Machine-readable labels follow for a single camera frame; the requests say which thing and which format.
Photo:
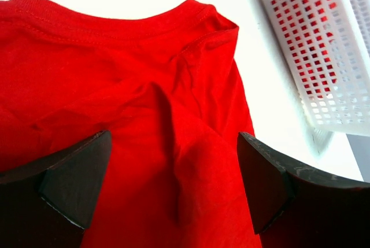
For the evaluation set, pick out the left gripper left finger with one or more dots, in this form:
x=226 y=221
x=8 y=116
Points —
x=50 y=202

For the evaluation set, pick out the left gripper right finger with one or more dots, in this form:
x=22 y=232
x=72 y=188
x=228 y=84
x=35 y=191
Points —
x=293 y=204

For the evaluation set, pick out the red t-shirt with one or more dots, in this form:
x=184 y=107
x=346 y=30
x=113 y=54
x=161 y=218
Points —
x=301 y=24
x=166 y=87

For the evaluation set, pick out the white plastic basket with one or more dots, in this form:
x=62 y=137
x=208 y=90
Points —
x=346 y=108

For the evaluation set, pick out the red t-shirt in basket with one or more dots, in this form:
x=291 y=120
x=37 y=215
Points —
x=301 y=24

